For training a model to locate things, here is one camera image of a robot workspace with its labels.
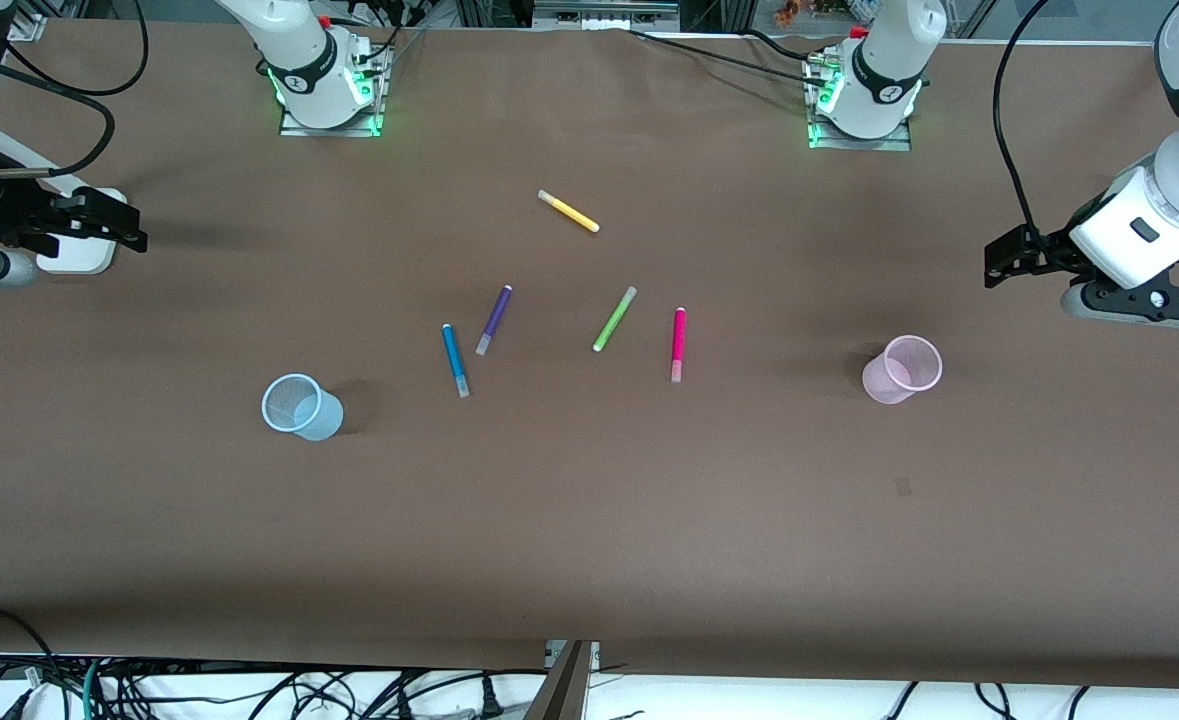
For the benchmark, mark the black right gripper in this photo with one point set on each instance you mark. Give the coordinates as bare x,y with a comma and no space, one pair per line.
11,212

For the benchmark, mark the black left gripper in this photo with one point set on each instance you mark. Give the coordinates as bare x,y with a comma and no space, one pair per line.
1050,250

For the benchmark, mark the pink marker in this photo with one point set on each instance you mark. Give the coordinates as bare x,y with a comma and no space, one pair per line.
679,340

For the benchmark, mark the blue marker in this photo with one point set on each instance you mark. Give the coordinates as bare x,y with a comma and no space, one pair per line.
454,358

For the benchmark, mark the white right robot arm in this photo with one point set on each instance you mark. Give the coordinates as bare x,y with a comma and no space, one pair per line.
301,60

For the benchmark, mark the white rounded box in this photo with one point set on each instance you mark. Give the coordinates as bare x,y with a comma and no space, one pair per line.
84,262

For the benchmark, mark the pink translucent cup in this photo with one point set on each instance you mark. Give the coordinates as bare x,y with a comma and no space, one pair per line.
894,378

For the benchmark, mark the blue translucent cup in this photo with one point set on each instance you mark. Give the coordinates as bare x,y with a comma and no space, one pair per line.
314,415

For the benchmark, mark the orange small object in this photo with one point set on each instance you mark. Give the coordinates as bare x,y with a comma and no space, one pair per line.
787,13

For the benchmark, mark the green marker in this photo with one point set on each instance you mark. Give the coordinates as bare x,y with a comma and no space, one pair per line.
614,319

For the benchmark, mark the purple marker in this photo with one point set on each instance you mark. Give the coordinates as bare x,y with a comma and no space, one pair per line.
495,317

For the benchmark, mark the yellow marker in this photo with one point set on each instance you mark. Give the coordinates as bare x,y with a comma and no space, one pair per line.
569,211

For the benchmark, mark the brown table cover sheet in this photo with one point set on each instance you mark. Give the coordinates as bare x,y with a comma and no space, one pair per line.
589,500

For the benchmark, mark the black power plug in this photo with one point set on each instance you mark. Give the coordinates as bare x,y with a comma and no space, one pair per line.
490,702

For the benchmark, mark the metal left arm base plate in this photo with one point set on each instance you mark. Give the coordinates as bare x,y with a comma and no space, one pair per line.
849,142

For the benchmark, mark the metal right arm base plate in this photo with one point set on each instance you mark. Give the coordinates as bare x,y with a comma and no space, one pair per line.
294,128

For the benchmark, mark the aluminium frame profile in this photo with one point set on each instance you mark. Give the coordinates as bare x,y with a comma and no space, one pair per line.
604,12

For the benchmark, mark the metal table leg bracket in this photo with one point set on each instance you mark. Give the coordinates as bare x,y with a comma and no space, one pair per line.
567,685

